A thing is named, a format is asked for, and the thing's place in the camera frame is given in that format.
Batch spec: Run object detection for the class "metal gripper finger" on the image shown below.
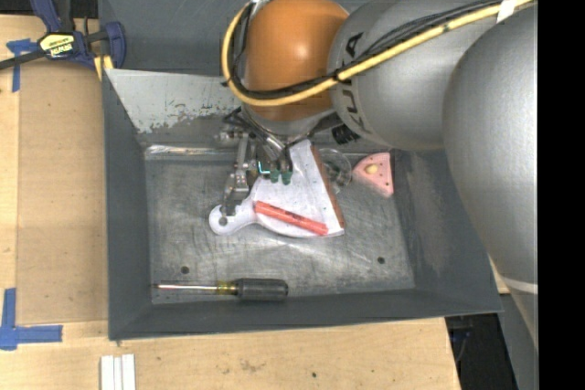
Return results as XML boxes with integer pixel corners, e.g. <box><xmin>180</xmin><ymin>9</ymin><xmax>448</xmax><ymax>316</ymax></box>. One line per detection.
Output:
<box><xmin>236</xmin><ymin>171</ymin><xmax>253</xmax><ymax>209</ymax></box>
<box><xmin>221</xmin><ymin>172</ymin><xmax>239</xmax><ymax>216</ymax></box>

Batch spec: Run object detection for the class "white paddle cutting board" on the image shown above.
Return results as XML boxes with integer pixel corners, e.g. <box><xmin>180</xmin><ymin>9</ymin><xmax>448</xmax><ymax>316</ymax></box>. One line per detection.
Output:
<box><xmin>208</xmin><ymin>139</ymin><xmax>346</xmax><ymax>239</ymax></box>

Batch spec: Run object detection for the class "red-orange marker pen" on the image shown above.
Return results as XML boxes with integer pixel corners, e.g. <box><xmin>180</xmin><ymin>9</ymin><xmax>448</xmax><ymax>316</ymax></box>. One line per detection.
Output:
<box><xmin>253</xmin><ymin>200</ymin><xmax>330</xmax><ymax>237</ymax></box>

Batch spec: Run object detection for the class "grey metal bin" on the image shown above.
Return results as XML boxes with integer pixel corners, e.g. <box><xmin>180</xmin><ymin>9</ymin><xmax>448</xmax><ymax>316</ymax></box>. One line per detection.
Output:
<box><xmin>96</xmin><ymin>0</ymin><xmax>505</xmax><ymax>342</ymax></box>

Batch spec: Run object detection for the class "clear glass cup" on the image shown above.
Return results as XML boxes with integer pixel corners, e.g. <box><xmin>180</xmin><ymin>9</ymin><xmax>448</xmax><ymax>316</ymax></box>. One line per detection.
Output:
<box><xmin>318</xmin><ymin>147</ymin><xmax>354</xmax><ymax>193</ymax></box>

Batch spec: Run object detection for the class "pink triangular sponge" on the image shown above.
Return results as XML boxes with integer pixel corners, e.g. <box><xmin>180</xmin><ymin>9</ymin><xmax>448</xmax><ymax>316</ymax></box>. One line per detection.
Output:
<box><xmin>351</xmin><ymin>152</ymin><xmax>395</xmax><ymax>198</ymax></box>

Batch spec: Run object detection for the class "pale wood flat board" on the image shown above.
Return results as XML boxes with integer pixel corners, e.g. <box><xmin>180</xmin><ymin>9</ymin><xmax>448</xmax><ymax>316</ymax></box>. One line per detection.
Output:
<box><xmin>16</xmin><ymin>62</ymin><xmax>111</xmax><ymax>326</ymax></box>

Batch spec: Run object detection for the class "black cylinder on white bracket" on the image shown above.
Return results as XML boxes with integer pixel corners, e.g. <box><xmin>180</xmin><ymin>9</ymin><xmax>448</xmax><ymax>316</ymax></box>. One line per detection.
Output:
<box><xmin>331</xmin><ymin>122</ymin><xmax>363</xmax><ymax>146</ymax></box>

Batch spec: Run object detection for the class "black-handled screwdriver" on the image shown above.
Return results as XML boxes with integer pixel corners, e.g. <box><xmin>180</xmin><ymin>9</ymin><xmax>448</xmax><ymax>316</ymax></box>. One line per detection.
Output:
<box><xmin>153</xmin><ymin>277</ymin><xmax>290</xmax><ymax>302</ymax></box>

